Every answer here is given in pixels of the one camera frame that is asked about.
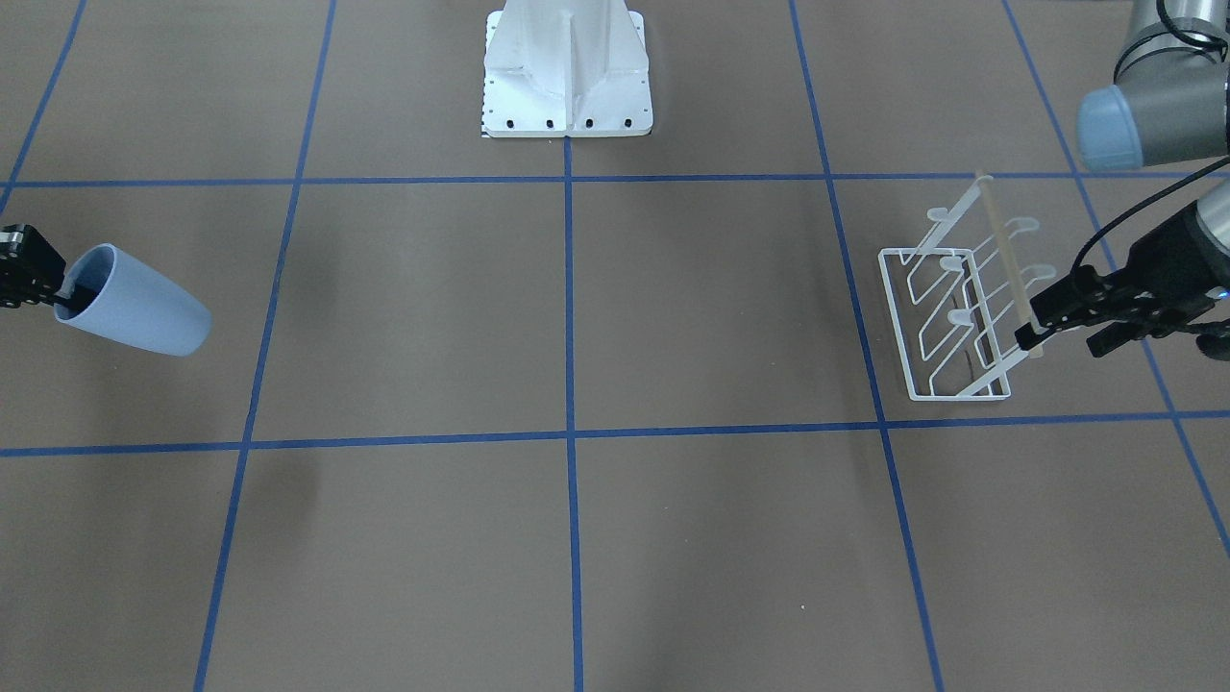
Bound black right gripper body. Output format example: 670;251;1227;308
1;225;66;309

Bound white wire cup holder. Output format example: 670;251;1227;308
877;171;1057;403

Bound white camera pole base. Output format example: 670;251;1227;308
480;1;654;136

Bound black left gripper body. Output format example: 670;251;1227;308
1066;197;1228;333

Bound light blue plastic cup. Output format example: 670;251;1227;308
53;242;212;358

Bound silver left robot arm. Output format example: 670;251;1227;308
1015;1;1229;360

